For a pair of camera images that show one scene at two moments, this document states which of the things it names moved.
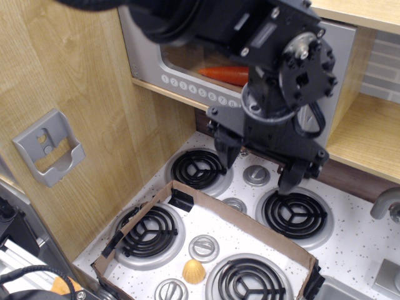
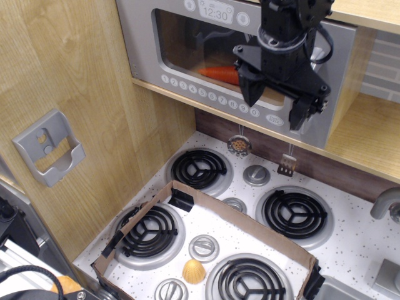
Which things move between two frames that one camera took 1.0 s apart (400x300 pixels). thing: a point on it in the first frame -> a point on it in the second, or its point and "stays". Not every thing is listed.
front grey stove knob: [172, 289] stays
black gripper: [264, 122] -> [282, 60]
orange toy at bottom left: [60, 287] stays
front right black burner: [250, 279] stays
